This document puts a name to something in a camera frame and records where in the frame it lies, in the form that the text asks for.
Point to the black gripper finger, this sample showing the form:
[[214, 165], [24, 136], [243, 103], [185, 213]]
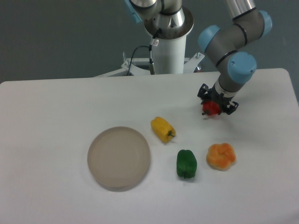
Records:
[[204, 93], [229, 108]]

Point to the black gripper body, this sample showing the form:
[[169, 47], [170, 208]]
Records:
[[218, 98]]

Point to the red bell pepper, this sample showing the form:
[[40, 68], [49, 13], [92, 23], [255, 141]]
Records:
[[210, 108]]

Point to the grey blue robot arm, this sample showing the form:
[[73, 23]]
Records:
[[221, 46]]

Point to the yellow bell pepper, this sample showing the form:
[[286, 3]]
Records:
[[163, 129]]

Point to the green bell pepper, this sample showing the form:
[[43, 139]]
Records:
[[186, 164]]

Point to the orange knotted bread roll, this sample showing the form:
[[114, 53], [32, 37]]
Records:
[[221, 156]]

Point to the beige round plate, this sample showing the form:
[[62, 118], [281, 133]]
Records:
[[119, 158]]

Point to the white metal base frame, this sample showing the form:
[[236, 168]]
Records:
[[140, 67]]

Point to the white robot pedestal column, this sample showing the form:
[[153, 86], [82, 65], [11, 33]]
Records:
[[168, 40]]

